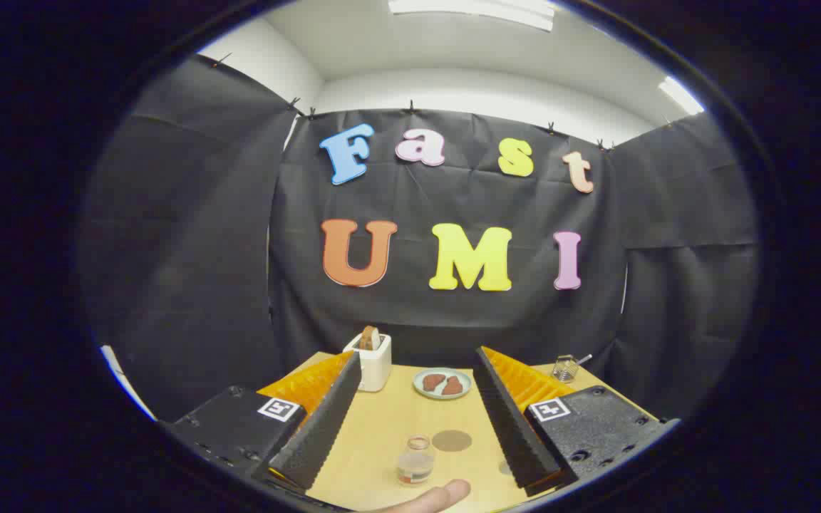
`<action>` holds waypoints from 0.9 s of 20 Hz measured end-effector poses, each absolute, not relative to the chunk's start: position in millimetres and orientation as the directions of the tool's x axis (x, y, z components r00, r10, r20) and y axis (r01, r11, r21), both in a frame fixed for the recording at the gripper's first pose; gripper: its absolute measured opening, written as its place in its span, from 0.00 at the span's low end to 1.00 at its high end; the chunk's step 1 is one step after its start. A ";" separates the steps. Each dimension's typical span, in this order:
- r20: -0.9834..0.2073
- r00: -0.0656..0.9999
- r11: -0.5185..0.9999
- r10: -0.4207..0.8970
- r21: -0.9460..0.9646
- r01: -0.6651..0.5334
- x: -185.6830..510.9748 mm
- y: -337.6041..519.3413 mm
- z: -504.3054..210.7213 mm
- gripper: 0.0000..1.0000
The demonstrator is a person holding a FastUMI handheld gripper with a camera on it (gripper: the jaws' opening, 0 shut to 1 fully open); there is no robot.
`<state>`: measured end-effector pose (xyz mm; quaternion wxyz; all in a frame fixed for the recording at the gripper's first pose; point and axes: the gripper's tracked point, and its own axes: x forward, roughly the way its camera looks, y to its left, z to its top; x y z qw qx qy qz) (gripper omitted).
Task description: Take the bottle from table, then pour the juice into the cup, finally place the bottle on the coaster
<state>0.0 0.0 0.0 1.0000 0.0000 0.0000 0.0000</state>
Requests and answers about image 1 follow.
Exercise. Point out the brown meat piece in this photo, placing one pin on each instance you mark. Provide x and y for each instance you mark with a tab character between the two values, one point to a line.
433	382
452	387

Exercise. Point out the brown bread slice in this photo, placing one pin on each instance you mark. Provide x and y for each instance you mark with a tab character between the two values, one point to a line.
369	338

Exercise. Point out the clear plastic juice bottle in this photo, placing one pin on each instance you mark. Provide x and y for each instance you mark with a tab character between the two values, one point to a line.
415	463

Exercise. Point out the pale green plate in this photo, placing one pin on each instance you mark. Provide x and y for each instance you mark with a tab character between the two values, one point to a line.
419	383

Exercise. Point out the round brown coaster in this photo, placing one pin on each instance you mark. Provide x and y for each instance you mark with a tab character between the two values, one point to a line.
452	441

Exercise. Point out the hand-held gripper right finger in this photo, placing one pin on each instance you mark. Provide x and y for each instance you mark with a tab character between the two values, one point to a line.
514	434

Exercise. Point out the long ceiling light panel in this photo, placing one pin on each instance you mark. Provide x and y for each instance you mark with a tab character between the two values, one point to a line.
474	11

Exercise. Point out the small ceiling light panel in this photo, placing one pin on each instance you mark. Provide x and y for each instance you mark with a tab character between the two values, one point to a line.
680	95

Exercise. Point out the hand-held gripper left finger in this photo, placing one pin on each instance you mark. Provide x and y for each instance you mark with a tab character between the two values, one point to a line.
321	434

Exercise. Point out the wooden table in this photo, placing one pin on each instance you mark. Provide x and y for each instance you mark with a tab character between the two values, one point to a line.
382	427

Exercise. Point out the black backdrop cloth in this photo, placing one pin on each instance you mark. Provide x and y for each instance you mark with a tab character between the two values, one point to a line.
453	199

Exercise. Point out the white toaster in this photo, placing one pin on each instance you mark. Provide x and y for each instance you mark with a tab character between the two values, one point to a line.
373	370

